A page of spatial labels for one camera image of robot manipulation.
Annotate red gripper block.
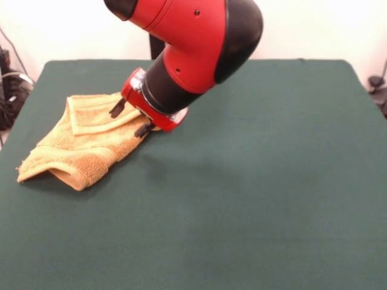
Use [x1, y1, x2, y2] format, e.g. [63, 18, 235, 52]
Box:
[108, 66, 189, 138]

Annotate tan terry towel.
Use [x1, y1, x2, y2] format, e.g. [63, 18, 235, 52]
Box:
[16, 92, 166, 192]

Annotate black robot pedestal stand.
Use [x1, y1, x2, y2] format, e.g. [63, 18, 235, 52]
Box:
[149, 34, 166, 60]

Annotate dark green table cloth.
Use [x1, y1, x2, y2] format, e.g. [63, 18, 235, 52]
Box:
[0, 59, 387, 290]

